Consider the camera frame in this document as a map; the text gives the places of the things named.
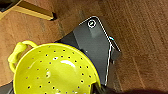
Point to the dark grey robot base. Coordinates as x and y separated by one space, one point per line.
93 43

